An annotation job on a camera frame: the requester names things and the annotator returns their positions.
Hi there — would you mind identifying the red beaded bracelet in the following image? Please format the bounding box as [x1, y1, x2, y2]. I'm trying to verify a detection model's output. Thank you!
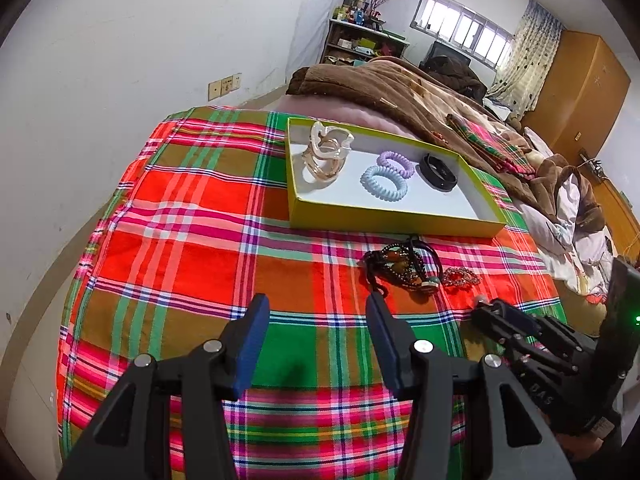
[440, 265, 483, 290]

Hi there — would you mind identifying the light blue spiral hair tie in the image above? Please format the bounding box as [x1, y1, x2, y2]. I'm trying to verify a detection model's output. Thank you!
[359, 162, 410, 203]

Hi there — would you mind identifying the dark jacket pile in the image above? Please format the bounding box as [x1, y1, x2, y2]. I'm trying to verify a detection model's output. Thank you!
[419, 55, 487, 104]

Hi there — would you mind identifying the wall socket plate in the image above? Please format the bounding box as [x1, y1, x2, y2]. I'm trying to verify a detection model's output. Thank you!
[207, 73, 242, 102]

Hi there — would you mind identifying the window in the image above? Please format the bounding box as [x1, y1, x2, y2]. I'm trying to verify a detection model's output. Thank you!
[411, 0, 513, 70]

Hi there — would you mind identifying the person's hand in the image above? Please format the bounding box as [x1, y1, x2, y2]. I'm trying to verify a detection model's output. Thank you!
[554, 431, 622, 464]

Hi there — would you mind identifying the patterned curtain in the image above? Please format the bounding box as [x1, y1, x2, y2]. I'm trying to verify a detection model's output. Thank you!
[486, 0, 565, 118]

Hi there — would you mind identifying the plaid tablecloth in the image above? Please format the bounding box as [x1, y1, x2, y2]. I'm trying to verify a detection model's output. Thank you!
[55, 105, 569, 480]

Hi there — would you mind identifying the black wrist band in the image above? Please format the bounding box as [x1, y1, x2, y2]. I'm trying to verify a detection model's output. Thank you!
[419, 153, 458, 192]

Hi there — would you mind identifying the folded plaid cloth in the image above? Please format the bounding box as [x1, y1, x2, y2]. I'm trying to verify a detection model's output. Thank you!
[446, 114, 537, 181]

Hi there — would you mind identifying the black cord beaded necklace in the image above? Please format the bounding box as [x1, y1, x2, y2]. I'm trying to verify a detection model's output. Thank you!
[361, 233, 446, 297]

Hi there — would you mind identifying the pink bed sheet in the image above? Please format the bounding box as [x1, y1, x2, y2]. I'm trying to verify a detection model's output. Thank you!
[274, 94, 418, 140]

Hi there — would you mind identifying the brown fleece blanket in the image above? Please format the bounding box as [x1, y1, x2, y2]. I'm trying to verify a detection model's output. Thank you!
[286, 56, 605, 233]

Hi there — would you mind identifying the purple spiral hair tie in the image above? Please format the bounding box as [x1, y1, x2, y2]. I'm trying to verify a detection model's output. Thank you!
[375, 149, 418, 180]

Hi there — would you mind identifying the yellow-green shallow box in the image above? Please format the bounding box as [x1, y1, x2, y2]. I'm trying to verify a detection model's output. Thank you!
[285, 117, 506, 238]

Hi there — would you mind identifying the pearly hair claw clip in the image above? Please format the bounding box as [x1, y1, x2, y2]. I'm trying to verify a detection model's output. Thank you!
[302, 120, 355, 183]

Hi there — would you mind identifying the white floral quilt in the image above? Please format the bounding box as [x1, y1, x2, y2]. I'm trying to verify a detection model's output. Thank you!
[482, 96, 618, 302]

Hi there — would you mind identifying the wooden wardrobe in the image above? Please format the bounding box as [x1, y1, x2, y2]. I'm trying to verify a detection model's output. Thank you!
[522, 30, 630, 166]

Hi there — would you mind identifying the dark wooden shelf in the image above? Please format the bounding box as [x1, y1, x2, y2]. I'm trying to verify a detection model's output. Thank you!
[320, 18, 409, 66]

